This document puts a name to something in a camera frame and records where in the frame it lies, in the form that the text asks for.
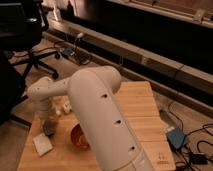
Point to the white sponge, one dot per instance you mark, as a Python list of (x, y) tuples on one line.
[(42, 144)]

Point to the red bowl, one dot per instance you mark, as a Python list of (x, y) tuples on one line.
[(78, 139)]

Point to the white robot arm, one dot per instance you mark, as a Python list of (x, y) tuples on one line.
[(91, 92)]

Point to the dark grey eraser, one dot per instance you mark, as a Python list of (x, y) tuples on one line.
[(48, 128)]

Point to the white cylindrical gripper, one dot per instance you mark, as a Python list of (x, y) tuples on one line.
[(45, 109)]

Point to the blue box on floor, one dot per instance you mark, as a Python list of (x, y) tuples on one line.
[(177, 138)]

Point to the black office chair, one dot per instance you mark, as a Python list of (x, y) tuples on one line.
[(22, 23)]

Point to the blue device on floor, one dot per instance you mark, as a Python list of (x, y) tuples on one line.
[(68, 53)]

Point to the black power adapter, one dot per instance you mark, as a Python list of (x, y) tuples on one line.
[(199, 159)]

